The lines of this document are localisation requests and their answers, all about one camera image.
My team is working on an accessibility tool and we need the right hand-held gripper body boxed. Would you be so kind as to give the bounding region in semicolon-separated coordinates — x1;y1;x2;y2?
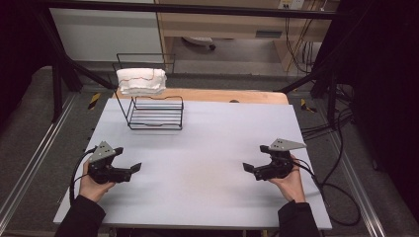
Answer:
253;137;307;182

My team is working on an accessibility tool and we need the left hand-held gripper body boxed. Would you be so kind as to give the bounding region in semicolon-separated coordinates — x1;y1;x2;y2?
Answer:
86;140;133;185

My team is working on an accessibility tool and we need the black wire rack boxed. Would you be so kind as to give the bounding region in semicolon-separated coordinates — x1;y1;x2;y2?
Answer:
112;52;186;131

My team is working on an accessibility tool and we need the white cloth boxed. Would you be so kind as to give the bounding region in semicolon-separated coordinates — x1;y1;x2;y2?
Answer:
116;67;168;97

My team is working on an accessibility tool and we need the person's left hand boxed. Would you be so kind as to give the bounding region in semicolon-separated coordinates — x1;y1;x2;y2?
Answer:
78;159;117;202

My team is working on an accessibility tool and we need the person's right hand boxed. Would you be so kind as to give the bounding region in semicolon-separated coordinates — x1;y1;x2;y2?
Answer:
268;154;307;203

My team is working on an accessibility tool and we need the wooden table board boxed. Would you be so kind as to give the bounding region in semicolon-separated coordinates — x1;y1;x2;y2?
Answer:
112;88;291;106

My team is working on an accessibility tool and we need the black metal stand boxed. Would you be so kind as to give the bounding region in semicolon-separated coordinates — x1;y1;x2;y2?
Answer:
279;62;340;127
36;13;117;123

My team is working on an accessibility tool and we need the white cabinet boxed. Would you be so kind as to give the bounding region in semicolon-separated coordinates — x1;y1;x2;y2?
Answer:
48;8;164;63

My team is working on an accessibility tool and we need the white chair base leg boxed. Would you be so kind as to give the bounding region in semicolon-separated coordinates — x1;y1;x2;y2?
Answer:
182;36;217;51

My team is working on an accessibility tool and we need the light wooden desk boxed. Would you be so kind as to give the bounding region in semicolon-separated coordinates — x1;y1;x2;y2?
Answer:
154;0;340;73

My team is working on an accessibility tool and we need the black curtain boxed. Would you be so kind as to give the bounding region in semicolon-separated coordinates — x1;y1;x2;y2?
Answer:
329;0;419;215
0;0;55;124

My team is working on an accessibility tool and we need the white power strip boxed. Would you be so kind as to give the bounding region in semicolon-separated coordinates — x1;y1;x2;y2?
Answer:
278;0;306;11

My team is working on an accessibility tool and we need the black metal crossbar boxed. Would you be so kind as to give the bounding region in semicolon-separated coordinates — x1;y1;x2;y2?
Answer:
42;0;340;20

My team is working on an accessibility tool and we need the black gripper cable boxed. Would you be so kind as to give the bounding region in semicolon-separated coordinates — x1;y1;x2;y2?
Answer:
291;157;363;227
68;147;98;206

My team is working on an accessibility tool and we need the black floor cable bundle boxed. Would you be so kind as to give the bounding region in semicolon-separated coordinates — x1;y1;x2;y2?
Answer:
300;108;354;141

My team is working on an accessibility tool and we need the aluminium frame rail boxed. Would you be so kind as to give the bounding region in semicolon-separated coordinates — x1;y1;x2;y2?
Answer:
329;131;388;237
0;93;77;225

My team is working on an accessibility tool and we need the hanging cable bundle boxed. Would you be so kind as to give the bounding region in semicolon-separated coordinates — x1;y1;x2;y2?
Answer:
284;16;318;74

